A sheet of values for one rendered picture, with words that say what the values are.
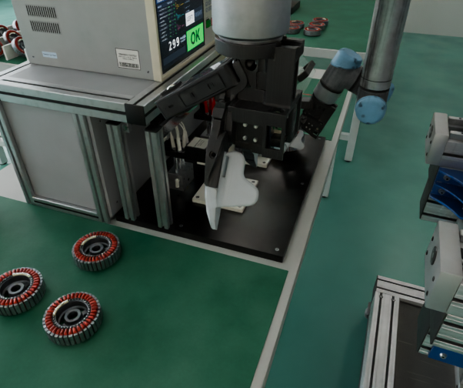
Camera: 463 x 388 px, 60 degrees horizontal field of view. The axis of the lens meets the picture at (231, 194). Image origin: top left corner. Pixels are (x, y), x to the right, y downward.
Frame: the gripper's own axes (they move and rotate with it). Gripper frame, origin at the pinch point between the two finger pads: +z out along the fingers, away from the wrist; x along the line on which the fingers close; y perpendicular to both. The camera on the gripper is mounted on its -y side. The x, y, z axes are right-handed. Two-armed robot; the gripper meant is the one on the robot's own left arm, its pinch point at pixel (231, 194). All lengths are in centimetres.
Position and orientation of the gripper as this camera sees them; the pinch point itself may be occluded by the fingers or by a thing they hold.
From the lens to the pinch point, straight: 51.9
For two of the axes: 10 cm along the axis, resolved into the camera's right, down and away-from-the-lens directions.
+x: 3.7, -5.5, 7.5
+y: 9.3, 2.1, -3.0
